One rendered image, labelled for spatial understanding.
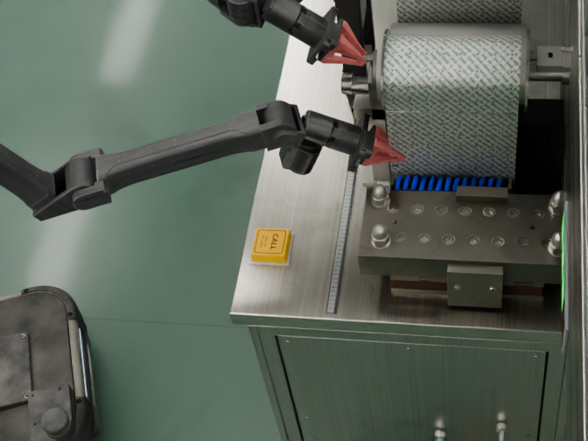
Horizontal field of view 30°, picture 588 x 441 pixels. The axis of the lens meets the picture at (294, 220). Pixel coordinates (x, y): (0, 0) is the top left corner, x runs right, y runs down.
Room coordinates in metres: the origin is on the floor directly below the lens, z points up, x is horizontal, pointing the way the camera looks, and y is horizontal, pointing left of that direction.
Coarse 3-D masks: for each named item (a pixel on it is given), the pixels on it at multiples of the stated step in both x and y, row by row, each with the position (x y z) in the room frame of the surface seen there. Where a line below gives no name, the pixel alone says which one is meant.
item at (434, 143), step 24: (408, 120) 1.35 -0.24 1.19; (432, 120) 1.34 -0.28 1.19; (456, 120) 1.32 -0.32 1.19; (480, 120) 1.31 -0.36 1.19; (504, 120) 1.30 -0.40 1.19; (408, 144) 1.35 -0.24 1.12; (432, 144) 1.34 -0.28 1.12; (456, 144) 1.33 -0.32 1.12; (480, 144) 1.31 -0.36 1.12; (504, 144) 1.30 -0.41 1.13; (408, 168) 1.35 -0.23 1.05; (432, 168) 1.34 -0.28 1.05; (456, 168) 1.33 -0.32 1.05; (480, 168) 1.31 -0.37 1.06; (504, 168) 1.30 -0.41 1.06
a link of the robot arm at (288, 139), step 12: (300, 120) 1.40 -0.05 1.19; (276, 132) 1.37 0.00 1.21; (288, 132) 1.36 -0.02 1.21; (300, 132) 1.37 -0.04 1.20; (276, 144) 1.36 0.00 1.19; (288, 144) 1.36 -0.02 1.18; (300, 144) 1.36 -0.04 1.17; (288, 156) 1.38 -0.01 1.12; (300, 156) 1.38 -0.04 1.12; (312, 156) 1.38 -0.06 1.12; (288, 168) 1.38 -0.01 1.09; (300, 168) 1.37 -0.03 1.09
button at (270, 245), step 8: (256, 232) 1.37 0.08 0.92; (264, 232) 1.37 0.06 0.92; (272, 232) 1.37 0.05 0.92; (280, 232) 1.36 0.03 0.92; (288, 232) 1.36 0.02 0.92; (256, 240) 1.35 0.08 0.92; (264, 240) 1.35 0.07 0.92; (272, 240) 1.35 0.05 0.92; (280, 240) 1.34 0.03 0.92; (288, 240) 1.34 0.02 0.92; (256, 248) 1.33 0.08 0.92; (264, 248) 1.33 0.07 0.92; (272, 248) 1.32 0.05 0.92; (280, 248) 1.32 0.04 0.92; (288, 248) 1.33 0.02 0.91; (256, 256) 1.32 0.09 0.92; (264, 256) 1.31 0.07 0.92; (272, 256) 1.31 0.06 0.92; (280, 256) 1.30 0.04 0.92
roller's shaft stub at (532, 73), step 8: (528, 72) 1.34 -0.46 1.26; (536, 72) 1.33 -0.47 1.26; (544, 72) 1.33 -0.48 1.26; (568, 72) 1.31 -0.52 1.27; (528, 80) 1.34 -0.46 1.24; (536, 80) 1.33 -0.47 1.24; (544, 80) 1.33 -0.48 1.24; (552, 80) 1.32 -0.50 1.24; (560, 80) 1.32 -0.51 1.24; (568, 80) 1.31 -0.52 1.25
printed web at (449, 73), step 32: (416, 0) 1.58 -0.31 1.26; (448, 0) 1.56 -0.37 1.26; (480, 0) 1.55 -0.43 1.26; (512, 0) 1.53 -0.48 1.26; (384, 64) 1.39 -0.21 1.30; (416, 64) 1.37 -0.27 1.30; (448, 64) 1.36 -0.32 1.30; (480, 64) 1.34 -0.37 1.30; (512, 64) 1.32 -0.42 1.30; (416, 96) 1.35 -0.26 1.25; (448, 96) 1.33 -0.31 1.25; (480, 96) 1.31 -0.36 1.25; (512, 96) 1.30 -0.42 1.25
